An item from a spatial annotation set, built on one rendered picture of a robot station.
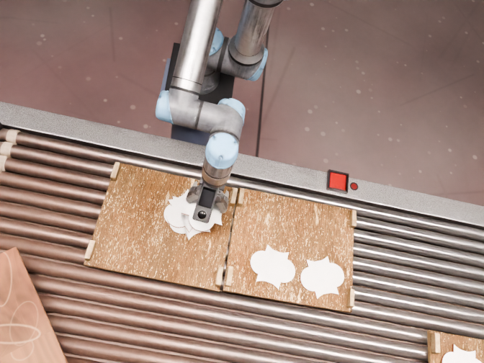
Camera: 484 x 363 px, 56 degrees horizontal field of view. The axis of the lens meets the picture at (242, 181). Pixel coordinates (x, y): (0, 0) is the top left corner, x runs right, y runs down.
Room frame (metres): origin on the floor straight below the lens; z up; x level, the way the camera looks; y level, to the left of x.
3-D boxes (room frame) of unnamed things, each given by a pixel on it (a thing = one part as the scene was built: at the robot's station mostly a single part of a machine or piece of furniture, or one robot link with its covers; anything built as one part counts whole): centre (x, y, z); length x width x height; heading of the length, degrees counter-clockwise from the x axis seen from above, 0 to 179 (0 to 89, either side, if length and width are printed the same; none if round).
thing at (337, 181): (0.86, -0.32, 0.92); 0.06 x 0.06 x 0.01; 12
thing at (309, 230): (0.55, -0.24, 0.93); 0.41 x 0.35 x 0.02; 103
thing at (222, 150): (0.54, 0.07, 1.34); 0.09 x 0.08 x 0.11; 10
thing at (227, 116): (0.64, 0.11, 1.34); 0.11 x 0.11 x 0.08; 10
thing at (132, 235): (0.46, 0.17, 0.93); 0.41 x 0.35 x 0.02; 102
